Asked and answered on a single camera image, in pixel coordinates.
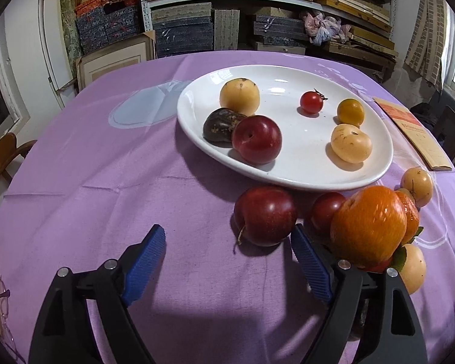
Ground dark wrinkled passion fruit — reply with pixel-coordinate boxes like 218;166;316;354
203;108;246;144

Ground yellow loquat fruit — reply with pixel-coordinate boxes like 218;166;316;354
219;78;260;116

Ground checkered curtain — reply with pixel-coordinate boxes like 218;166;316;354
404;0;446;91

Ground dark red plum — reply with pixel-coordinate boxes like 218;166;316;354
232;115;283;165
233;186;298;247

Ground pale yellow loquat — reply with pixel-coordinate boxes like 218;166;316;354
400;167;433;207

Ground white oval plate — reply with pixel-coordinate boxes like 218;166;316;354
177;64;394;191

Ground metal storage shelf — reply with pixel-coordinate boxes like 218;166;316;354
72;0;398;74

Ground small yellow loquat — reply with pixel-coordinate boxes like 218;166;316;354
399;244;426;295

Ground small yellow tomato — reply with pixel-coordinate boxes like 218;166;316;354
337;99;365;127

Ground framed picture in cardboard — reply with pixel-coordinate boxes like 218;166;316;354
76;30;157;91

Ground small red cherry tomato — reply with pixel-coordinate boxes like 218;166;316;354
300;89;327;115

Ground large yellow loquat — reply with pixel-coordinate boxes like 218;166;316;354
330;123;372;164

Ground pink crumpled cloth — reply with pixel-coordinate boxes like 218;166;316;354
302;12;351;46

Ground purple tablecloth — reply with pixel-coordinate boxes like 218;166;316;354
0;49;455;364

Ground brown paper envelope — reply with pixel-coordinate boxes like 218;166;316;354
373;97;453;171

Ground orange mandarin with leaf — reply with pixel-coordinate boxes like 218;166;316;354
395;189;420;245

